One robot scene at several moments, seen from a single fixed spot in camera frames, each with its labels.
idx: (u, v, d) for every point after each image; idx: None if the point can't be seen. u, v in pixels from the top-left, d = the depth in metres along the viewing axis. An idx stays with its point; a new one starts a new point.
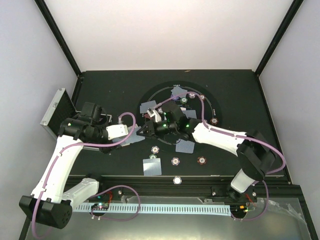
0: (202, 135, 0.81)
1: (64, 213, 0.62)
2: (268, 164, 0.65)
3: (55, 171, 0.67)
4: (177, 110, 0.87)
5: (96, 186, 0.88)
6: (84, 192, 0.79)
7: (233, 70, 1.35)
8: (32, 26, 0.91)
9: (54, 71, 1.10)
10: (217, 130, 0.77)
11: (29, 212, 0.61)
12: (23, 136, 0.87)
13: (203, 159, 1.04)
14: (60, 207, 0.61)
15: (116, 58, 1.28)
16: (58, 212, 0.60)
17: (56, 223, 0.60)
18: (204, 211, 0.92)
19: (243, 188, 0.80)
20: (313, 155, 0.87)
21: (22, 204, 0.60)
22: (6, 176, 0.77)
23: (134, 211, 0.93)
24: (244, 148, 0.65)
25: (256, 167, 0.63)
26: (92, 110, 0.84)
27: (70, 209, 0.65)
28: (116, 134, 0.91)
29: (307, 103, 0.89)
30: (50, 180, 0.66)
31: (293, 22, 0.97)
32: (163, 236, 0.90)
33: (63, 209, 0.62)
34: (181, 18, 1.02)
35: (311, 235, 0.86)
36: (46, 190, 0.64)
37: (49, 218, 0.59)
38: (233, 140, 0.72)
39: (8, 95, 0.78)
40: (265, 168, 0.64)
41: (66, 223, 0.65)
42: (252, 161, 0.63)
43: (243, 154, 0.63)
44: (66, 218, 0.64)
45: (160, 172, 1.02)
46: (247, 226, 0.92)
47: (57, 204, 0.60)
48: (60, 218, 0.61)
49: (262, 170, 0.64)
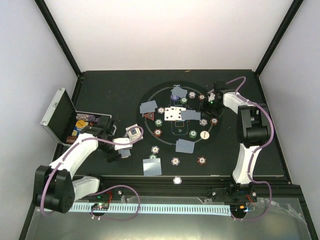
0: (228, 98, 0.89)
1: (69, 196, 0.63)
2: (257, 135, 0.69)
3: (76, 151, 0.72)
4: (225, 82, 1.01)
5: (96, 183, 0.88)
6: (84, 187, 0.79)
7: (233, 70, 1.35)
8: (32, 25, 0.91)
9: (54, 71, 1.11)
10: (240, 98, 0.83)
11: (39, 186, 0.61)
12: (23, 136, 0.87)
13: (203, 159, 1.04)
14: (69, 186, 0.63)
15: (116, 58, 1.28)
16: (68, 190, 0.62)
17: (61, 201, 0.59)
18: (204, 211, 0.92)
19: (240, 178, 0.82)
20: (313, 155, 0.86)
21: (37, 174, 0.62)
22: (6, 176, 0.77)
23: (134, 211, 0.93)
24: (245, 108, 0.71)
25: (243, 126, 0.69)
26: (107, 121, 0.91)
27: (73, 198, 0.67)
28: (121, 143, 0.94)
29: (307, 103, 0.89)
30: (70, 156, 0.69)
31: (293, 21, 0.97)
32: (163, 236, 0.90)
33: (70, 191, 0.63)
34: (181, 19, 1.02)
35: (311, 235, 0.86)
36: (63, 163, 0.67)
37: (58, 191, 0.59)
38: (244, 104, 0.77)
39: (9, 95, 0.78)
40: (251, 135, 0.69)
41: (66, 210, 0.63)
42: (243, 122, 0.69)
43: (241, 111, 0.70)
44: (67, 205, 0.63)
45: (160, 172, 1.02)
46: (247, 226, 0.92)
47: (69, 180, 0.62)
48: (65, 199, 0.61)
49: (248, 134, 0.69)
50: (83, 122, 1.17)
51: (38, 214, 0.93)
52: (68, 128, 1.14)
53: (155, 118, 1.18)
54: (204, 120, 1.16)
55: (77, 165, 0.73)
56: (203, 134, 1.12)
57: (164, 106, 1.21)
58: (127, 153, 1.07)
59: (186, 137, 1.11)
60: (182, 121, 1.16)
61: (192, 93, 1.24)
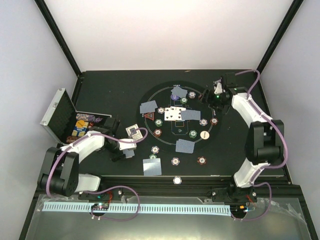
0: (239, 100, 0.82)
1: (73, 180, 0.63)
2: (269, 155, 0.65)
3: (85, 142, 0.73)
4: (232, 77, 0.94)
5: (98, 180, 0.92)
6: (86, 181, 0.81)
7: (233, 70, 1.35)
8: (32, 25, 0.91)
9: (54, 71, 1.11)
10: (254, 107, 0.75)
11: (47, 166, 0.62)
12: (23, 136, 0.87)
13: (203, 159, 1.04)
14: (76, 170, 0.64)
15: (116, 58, 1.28)
16: (73, 173, 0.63)
17: (67, 181, 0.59)
18: (204, 211, 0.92)
19: (241, 182, 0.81)
20: (313, 155, 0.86)
21: (48, 153, 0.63)
22: (6, 176, 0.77)
23: (134, 211, 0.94)
24: (259, 126, 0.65)
25: (255, 145, 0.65)
26: (113, 123, 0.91)
27: (75, 186, 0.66)
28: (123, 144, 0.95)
29: (307, 103, 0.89)
30: (80, 144, 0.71)
31: (293, 21, 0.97)
32: (163, 236, 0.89)
33: (75, 176, 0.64)
34: (181, 19, 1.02)
35: (311, 235, 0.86)
36: (73, 148, 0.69)
37: (66, 170, 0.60)
38: (257, 117, 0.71)
39: (8, 95, 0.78)
40: (262, 154, 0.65)
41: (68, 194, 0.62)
42: (255, 140, 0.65)
43: (254, 129, 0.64)
44: (70, 190, 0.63)
45: (160, 171, 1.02)
46: (247, 226, 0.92)
47: (77, 163, 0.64)
48: (70, 182, 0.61)
49: (259, 153, 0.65)
50: (83, 122, 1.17)
51: (38, 214, 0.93)
52: (68, 128, 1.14)
53: (155, 118, 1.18)
54: (204, 120, 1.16)
55: (84, 154, 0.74)
56: (203, 134, 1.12)
57: (164, 106, 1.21)
58: (130, 154, 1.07)
59: (186, 137, 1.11)
60: (182, 121, 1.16)
61: (192, 93, 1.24)
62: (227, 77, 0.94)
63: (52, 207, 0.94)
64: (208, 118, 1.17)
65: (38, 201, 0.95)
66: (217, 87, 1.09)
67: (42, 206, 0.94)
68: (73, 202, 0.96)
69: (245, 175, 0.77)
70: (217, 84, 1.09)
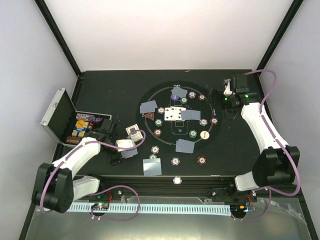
0: (250, 114, 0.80)
1: (68, 196, 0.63)
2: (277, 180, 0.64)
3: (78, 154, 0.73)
4: (243, 81, 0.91)
5: (96, 183, 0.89)
6: (84, 187, 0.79)
7: (233, 70, 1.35)
8: (32, 25, 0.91)
9: (54, 71, 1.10)
10: (268, 126, 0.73)
11: (41, 182, 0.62)
12: (23, 136, 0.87)
13: (203, 159, 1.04)
14: (70, 185, 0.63)
15: (116, 59, 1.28)
16: (67, 190, 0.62)
17: (60, 199, 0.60)
18: (204, 211, 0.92)
19: (243, 187, 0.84)
20: (312, 155, 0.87)
21: (41, 169, 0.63)
22: (6, 176, 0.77)
23: (134, 211, 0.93)
24: (272, 155, 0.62)
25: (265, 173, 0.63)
26: (109, 126, 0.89)
27: (72, 199, 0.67)
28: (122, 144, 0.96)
29: (307, 103, 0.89)
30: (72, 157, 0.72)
31: (293, 21, 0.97)
32: (163, 236, 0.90)
33: (70, 192, 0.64)
34: (180, 19, 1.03)
35: (311, 235, 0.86)
36: (65, 163, 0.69)
37: (59, 188, 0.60)
38: (271, 141, 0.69)
39: (8, 94, 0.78)
40: (271, 180, 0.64)
41: (64, 209, 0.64)
42: (267, 167, 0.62)
43: (267, 158, 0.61)
44: (66, 204, 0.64)
45: (160, 171, 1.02)
46: (247, 226, 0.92)
47: (71, 179, 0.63)
48: (64, 199, 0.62)
49: (268, 179, 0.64)
50: (83, 122, 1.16)
51: (38, 214, 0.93)
52: (68, 128, 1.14)
53: (155, 118, 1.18)
54: (204, 120, 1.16)
55: (79, 165, 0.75)
56: (203, 134, 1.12)
57: (164, 106, 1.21)
58: (131, 153, 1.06)
59: (186, 137, 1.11)
60: (182, 121, 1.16)
61: (192, 93, 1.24)
62: (239, 79, 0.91)
63: None
64: (209, 117, 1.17)
65: None
66: (227, 87, 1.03)
67: None
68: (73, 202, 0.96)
69: (246, 187, 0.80)
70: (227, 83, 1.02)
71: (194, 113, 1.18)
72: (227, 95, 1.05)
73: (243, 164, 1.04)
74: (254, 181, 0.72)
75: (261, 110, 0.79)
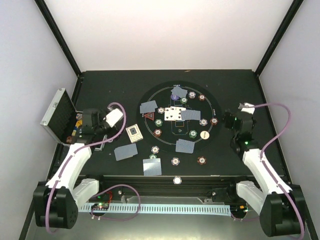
0: (253, 158, 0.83)
1: (72, 210, 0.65)
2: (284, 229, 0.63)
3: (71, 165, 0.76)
4: (248, 125, 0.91)
5: (96, 185, 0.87)
6: (86, 193, 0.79)
7: (233, 69, 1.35)
8: (32, 25, 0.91)
9: (54, 72, 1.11)
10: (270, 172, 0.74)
11: (42, 205, 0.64)
12: (24, 137, 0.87)
13: (203, 159, 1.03)
14: (72, 200, 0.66)
15: (116, 59, 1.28)
16: (70, 205, 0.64)
17: (66, 217, 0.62)
18: (204, 211, 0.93)
19: (243, 195, 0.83)
20: (312, 155, 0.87)
21: (37, 194, 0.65)
22: (7, 176, 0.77)
23: (134, 211, 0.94)
24: (277, 202, 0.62)
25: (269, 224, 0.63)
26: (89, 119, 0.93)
27: (77, 213, 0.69)
28: (112, 123, 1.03)
29: (307, 104, 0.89)
30: (66, 171, 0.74)
31: (293, 21, 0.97)
32: (163, 236, 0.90)
33: (73, 206, 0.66)
34: (180, 20, 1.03)
35: (311, 235, 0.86)
36: (60, 181, 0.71)
37: (60, 205, 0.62)
38: (274, 186, 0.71)
39: (9, 95, 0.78)
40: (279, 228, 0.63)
41: (73, 223, 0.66)
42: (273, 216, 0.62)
43: (271, 205, 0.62)
44: (73, 218, 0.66)
45: (160, 171, 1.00)
46: (247, 227, 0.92)
47: (70, 197, 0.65)
48: (69, 215, 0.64)
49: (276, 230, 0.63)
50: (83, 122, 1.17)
51: None
52: (68, 128, 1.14)
53: (154, 118, 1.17)
54: (204, 120, 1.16)
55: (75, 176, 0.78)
56: (203, 134, 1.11)
57: (164, 106, 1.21)
58: (131, 152, 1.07)
59: (186, 137, 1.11)
60: (182, 121, 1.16)
61: (192, 93, 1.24)
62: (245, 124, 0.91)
63: None
64: (209, 116, 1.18)
65: None
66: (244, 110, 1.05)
67: None
68: None
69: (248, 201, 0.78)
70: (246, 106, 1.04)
71: (194, 112, 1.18)
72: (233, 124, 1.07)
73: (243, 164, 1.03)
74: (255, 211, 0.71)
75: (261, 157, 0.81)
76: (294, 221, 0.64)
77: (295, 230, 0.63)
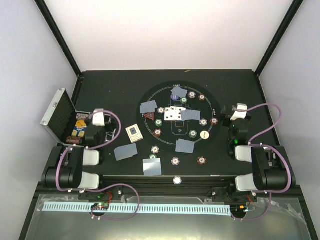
0: (241, 149, 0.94)
1: (78, 172, 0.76)
2: (276, 177, 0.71)
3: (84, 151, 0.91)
4: (245, 134, 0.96)
5: (96, 179, 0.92)
6: (88, 176, 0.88)
7: (233, 70, 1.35)
8: (32, 24, 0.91)
9: (53, 71, 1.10)
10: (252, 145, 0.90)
11: (54, 160, 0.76)
12: (23, 136, 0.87)
13: (203, 159, 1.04)
14: (80, 164, 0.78)
15: (116, 59, 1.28)
16: (79, 165, 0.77)
17: (74, 170, 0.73)
18: (204, 211, 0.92)
19: (242, 188, 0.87)
20: (312, 155, 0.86)
21: (55, 150, 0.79)
22: (6, 176, 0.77)
23: (132, 211, 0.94)
24: (260, 150, 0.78)
25: (260, 169, 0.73)
26: (92, 140, 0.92)
27: (79, 182, 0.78)
28: (102, 121, 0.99)
29: (307, 103, 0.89)
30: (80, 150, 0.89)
31: (294, 21, 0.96)
32: (163, 236, 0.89)
33: (80, 169, 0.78)
34: (180, 20, 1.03)
35: (311, 235, 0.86)
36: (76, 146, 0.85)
37: (74, 159, 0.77)
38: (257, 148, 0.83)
39: (8, 95, 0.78)
40: (271, 175, 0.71)
41: (75, 185, 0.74)
42: (260, 161, 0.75)
43: (255, 150, 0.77)
44: (77, 180, 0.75)
45: (160, 172, 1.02)
46: (247, 226, 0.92)
47: (81, 160, 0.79)
48: (76, 171, 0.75)
49: (266, 174, 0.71)
50: (83, 122, 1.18)
51: (38, 214, 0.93)
52: (68, 128, 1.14)
53: (154, 118, 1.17)
54: (204, 120, 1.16)
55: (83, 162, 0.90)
56: (203, 134, 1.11)
57: (164, 106, 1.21)
58: (131, 152, 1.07)
59: (186, 137, 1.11)
60: (182, 121, 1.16)
61: (192, 93, 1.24)
62: (240, 134, 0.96)
63: (51, 207, 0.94)
64: (209, 116, 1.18)
65: (38, 201, 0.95)
66: (236, 113, 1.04)
67: (42, 206, 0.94)
68: (73, 202, 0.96)
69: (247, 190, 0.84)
70: (235, 110, 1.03)
71: (194, 112, 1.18)
72: (232, 121, 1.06)
73: (242, 164, 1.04)
74: (254, 180, 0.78)
75: (248, 142, 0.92)
76: (285, 172, 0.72)
77: (285, 176, 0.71)
